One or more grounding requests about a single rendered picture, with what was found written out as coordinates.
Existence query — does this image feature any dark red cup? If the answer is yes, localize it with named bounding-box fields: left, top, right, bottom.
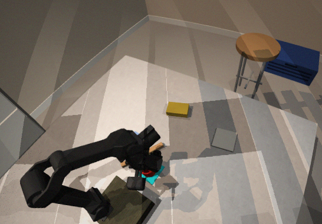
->
left=142, top=170, right=155, bottom=177

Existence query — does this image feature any long wooden bar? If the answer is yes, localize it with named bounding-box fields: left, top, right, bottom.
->
left=121, top=142, right=164, bottom=168

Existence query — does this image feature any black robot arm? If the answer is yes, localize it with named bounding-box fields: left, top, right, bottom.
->
left=20, top=125, right=163, bottom=222

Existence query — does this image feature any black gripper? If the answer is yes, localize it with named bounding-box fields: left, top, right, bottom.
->
left=125, top=149, right=149, bottom=190

